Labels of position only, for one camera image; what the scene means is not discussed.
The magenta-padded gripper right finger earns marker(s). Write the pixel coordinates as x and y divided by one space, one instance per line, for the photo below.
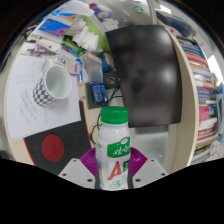
148 171

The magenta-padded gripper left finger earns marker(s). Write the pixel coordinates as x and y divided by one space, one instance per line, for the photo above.
78 171

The white green-capped drink bottle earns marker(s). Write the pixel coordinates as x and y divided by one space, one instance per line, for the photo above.
113 146

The flat round red coaster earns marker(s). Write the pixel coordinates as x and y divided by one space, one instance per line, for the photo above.
52 148

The black red-edged desk mat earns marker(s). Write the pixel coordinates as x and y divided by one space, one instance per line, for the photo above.
76 133

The small blue box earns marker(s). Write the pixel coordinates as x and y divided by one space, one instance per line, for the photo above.
99 93

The large white paper sheet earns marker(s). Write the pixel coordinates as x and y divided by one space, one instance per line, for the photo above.
23 100

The black-white checkered mug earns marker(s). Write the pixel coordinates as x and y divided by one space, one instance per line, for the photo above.
58 83

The black computer monitor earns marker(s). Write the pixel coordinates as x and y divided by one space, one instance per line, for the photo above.
146 73

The clear plastic box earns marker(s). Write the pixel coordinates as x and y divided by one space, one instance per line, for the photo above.
93 68

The stack of white napkins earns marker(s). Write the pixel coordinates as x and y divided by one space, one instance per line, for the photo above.
86 38

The blue tissue box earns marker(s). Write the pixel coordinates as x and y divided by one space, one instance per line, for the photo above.
53 27

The wall shelf with books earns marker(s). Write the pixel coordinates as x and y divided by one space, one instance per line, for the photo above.
203 100

